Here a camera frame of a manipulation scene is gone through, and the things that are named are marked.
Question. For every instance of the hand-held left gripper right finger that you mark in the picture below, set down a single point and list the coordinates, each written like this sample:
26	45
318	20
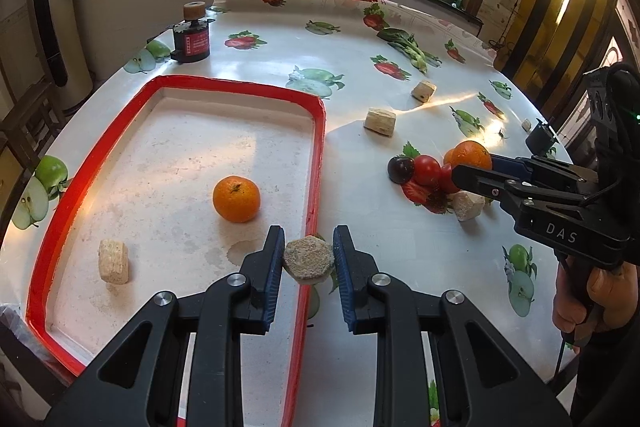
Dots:
345	292

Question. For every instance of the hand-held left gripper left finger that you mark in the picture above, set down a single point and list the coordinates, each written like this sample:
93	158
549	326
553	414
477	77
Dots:
272	292

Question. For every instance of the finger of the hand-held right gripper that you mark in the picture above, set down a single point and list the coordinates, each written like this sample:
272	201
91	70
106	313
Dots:
480	181
510	166

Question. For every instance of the orange mandarin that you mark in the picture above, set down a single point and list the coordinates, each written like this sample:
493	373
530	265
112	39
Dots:
448	155
236	199
470	154

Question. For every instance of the red tomato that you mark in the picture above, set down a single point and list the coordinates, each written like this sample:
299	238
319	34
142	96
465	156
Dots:
447	181
426	169

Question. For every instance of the dark purple plum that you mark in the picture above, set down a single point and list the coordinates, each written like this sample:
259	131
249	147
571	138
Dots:
400	169

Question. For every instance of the red rimmed white tray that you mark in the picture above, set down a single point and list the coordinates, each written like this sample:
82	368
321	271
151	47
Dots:
175	147

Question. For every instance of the person's right forearm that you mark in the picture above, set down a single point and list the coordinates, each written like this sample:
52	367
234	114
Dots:
610	382

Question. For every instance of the person's right hand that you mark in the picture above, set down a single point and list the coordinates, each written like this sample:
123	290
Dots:
610	297

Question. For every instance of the small black cylinder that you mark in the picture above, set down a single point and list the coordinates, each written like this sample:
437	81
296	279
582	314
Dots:
540	138

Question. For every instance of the tiny beige wood chip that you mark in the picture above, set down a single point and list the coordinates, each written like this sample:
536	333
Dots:
526	124

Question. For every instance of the fruit printed white tablecloth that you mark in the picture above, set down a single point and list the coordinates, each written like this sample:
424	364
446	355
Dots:
350	117

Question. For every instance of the green bok choy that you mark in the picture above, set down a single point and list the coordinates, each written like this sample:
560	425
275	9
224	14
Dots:
407	47

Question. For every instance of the brown wooden door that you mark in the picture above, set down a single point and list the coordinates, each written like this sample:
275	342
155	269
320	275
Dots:
550	7

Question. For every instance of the black motor with red label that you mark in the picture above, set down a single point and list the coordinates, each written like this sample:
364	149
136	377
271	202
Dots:
191	34

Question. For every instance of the wooden chair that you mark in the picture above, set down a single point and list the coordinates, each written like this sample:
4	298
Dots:
25	117

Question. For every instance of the standing air conditioner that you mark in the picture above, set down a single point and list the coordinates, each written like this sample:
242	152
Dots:
60	57

